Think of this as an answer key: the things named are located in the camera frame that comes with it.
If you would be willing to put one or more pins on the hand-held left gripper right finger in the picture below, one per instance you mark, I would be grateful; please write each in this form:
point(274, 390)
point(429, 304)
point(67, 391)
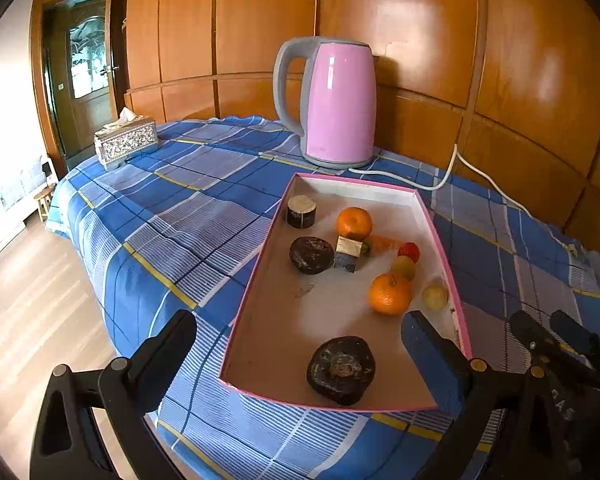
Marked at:
point(427, 355)

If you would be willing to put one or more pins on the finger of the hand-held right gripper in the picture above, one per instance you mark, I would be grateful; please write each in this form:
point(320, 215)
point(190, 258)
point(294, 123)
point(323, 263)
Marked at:
point(577, 332)
point(532, 332)

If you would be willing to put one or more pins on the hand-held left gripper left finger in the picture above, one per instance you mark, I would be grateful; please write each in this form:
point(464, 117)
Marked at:
point(177, 336)

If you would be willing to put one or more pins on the pale yellow lemon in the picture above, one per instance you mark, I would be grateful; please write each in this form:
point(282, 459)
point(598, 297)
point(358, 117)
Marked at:
point(435, 297)

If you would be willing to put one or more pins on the large orange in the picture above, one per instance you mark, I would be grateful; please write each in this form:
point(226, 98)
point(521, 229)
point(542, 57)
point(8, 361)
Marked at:
point(390, 295)

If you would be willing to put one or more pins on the dark brown mangosteen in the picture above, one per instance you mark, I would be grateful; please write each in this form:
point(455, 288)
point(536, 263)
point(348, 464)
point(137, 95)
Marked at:
point(310, 255)
point(340, 370)

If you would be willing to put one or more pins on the small yellow plum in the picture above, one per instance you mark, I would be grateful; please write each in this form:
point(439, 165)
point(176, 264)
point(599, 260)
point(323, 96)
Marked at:
point(404, 267)

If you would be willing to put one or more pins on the pink-edged white tray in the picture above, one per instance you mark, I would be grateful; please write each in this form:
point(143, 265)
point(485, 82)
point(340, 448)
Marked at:
point(280, 330)

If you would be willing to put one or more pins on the small red tomato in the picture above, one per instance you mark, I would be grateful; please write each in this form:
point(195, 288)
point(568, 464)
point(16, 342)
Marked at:
point(409, 251)

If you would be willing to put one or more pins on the orange carrot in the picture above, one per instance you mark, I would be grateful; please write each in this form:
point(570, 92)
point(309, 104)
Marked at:
point(382, 244)

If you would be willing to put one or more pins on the dark cylindrical block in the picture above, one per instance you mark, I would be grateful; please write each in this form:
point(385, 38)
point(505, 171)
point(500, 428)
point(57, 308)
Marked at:
point(349, 255)
point(301, 210)

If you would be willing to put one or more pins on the small orange tangerine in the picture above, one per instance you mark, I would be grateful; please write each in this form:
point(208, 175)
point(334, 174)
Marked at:
point(354, 223)

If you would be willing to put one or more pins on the blue plaid tablecloth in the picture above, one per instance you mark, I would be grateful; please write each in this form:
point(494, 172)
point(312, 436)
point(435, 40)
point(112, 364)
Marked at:
point(180, 220)

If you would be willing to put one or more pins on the small wooden stool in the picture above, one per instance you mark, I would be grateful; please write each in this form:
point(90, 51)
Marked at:
point(44, 194)

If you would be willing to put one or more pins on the silver patterned tissue box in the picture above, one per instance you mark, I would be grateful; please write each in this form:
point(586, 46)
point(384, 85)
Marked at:
point(127, 142)

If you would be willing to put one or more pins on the white sofa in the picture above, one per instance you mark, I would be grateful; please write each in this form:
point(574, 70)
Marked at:
point(5, 195)

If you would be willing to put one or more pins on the pink electric kettle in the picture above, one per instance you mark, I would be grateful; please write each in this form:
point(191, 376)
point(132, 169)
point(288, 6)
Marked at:
point(337, 105)

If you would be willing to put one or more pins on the dark wooden glass door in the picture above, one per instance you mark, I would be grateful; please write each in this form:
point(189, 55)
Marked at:
point(82, 75)

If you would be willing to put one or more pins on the wooden wardrobe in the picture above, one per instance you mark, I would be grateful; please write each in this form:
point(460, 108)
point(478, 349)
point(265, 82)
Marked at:
point(430, 25)

